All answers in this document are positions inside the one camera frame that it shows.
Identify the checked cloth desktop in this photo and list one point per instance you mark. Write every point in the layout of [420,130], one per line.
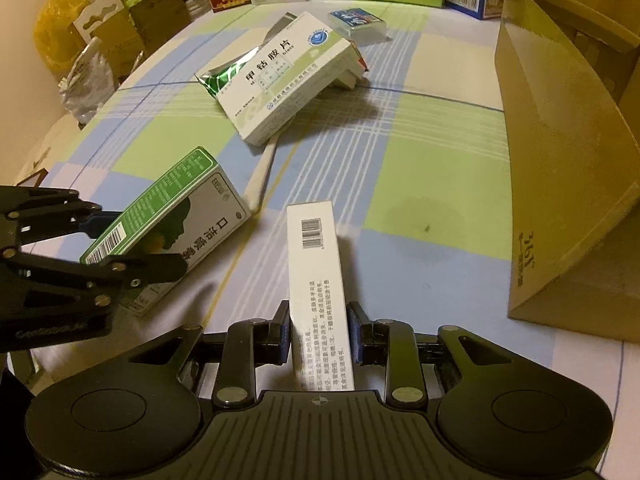
[430,160]

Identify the large cardboard box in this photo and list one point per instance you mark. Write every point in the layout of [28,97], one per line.
[555,170]

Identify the clear plastic bag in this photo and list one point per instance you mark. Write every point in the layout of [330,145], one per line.
[87,85]

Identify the green and white medicine box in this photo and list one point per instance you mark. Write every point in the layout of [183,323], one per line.
[170,225]

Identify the yellow plastic bag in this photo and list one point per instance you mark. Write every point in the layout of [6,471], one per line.
[55,25]

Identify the large white medicine box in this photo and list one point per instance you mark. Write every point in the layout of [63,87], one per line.
[285,75]

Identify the blue white box clear case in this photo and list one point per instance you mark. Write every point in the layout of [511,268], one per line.
[357,20]

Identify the brown box with hang tabs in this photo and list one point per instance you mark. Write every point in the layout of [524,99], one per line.
[112,40]

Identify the white square plastic case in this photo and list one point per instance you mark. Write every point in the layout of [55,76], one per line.
[348,81]

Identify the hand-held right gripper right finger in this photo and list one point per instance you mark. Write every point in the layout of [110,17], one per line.
[354,334]

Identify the silver green foil pouch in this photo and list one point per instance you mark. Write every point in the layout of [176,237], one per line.
[225,77]

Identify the white stick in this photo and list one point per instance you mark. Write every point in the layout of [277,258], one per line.
[262,175]

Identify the dark brown cardboard box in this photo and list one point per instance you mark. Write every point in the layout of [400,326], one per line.
[160,15]

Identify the long white barcode box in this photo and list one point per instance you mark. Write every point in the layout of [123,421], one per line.
[317,280]

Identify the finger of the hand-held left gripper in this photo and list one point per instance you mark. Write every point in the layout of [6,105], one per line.
[150,266]
[95,222]

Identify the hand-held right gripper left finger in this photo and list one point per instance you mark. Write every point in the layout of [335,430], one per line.
[281,332]

